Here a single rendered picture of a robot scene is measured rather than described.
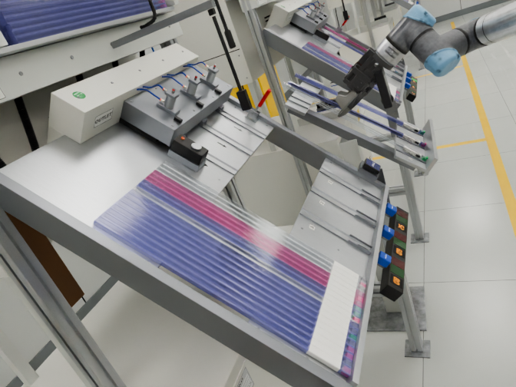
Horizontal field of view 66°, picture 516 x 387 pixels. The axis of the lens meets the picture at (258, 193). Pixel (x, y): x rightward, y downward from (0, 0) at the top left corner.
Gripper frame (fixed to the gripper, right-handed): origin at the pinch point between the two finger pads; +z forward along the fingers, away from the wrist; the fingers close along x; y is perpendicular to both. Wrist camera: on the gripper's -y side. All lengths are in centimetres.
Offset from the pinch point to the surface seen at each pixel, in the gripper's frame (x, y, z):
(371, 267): 52, -21, 4
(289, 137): 13.4, 8.8, 11.4
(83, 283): -20, 45, 194
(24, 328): 22, 51, 192
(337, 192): 28.0, -9.6, 8.0
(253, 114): 16.0, 21.8, 11.6
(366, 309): 64, -21, 5
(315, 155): 13.7, -0.4, 10.5
